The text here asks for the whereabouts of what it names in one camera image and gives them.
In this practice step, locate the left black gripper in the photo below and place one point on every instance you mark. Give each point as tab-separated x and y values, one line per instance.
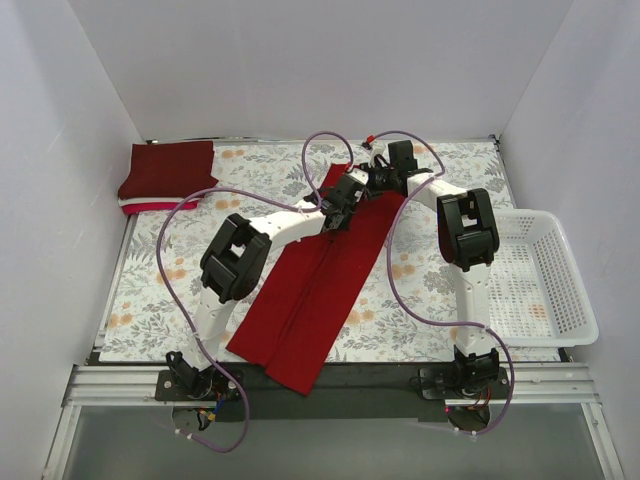
357	185

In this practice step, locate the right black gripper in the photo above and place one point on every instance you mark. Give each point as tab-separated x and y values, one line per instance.
377	179

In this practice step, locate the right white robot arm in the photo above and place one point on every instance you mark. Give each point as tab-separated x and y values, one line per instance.
468	240

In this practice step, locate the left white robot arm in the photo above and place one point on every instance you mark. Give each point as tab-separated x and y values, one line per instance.
237	263

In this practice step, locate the floral table mat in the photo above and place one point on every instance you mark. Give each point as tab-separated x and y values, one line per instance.
402	314

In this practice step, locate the folded pink t-shirt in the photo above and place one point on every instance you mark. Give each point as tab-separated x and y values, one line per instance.
136	208

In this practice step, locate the folded dark red t-shirt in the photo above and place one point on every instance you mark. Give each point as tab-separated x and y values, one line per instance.
173	170

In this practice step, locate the white plastic basket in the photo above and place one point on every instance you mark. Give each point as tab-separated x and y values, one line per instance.
536	294

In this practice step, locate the folded white t-shirt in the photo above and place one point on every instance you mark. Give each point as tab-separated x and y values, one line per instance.
149	200

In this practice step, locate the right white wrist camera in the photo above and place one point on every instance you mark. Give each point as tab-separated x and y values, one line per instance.
376	151

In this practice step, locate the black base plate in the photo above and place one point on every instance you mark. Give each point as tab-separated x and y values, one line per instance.
342	391

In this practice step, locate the aluminium frame rail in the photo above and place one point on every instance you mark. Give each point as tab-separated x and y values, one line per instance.
535	383

